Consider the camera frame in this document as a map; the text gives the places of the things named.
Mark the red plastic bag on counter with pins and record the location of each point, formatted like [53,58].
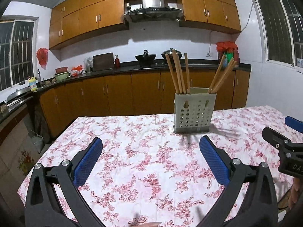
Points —
[229,49]

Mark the floral pink white tablecloth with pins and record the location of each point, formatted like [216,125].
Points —
[148,173]

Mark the red bag hanging on wall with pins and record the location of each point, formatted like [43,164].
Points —
[42,56]

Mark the window with grille right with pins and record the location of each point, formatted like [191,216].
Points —
[281,26]

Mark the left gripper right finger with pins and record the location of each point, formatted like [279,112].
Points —
[259,206]

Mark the black wok with lid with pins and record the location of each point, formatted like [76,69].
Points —
[170,53]

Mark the window with grille left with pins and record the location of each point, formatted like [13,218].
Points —
[17,37]

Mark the single bamboo chopstick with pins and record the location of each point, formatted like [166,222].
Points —
[172,73]

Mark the brown lower kitchen cabinets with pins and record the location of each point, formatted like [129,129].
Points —
[63,105]

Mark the person's right hand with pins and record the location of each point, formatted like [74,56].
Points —
[294,193]

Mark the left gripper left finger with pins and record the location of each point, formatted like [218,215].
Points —
[43,207]

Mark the black wok left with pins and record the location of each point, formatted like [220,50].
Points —
[145,59]

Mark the window with grille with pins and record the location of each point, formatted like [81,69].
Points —
[281,26]
[17,37]

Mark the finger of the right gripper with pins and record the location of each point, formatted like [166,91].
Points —
[294,123]

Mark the dark cutting board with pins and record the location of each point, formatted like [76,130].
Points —
[103,62]

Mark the steel range hood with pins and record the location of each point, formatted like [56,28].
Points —
[153,10]

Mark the black countertop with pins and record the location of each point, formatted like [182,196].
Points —
[118,69]

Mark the bamboo chopstick group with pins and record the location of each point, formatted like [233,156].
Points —
[180,77]
[187,73]

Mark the bamboo chopstick thin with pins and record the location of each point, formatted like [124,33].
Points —
[175,56]

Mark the green perforated utensil holder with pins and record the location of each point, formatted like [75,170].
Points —
[193,111]

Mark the yellow detergent bottle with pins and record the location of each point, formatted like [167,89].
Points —
[33,83]

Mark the red bottle on counter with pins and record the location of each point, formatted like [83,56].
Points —
[117,62]

